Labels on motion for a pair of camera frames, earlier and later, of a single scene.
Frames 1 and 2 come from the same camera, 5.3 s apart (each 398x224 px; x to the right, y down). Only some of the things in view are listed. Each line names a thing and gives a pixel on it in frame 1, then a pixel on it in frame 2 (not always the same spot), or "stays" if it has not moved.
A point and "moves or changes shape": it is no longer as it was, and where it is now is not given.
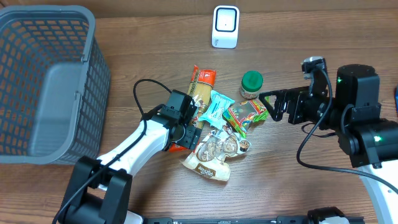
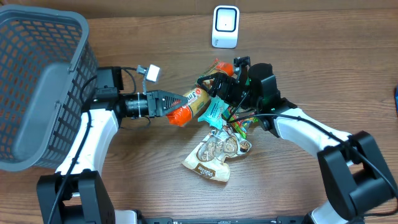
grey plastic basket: [55, 85] stays
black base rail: [254, 220] stays
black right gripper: [294, 96] -> [224, 81]
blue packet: [396, 99] stays
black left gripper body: [189, 139] -> [153, 102]
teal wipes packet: [219, 103] stays
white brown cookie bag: [209, 155] stays
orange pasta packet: [201, 84] moves or changes shape
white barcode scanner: [225, 27] stays
